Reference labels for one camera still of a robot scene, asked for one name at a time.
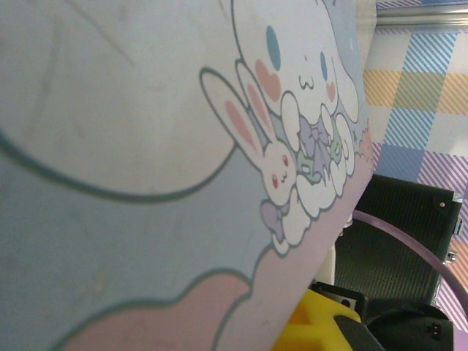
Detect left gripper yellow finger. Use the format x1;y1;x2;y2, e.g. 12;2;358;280
272;288;361;351

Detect black carry case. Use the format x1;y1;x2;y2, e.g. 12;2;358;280
334;173;468;312

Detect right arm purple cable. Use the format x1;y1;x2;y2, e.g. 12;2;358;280
352;210;468;322

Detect aluminium frame post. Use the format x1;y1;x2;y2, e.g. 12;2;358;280
374;3;468;29

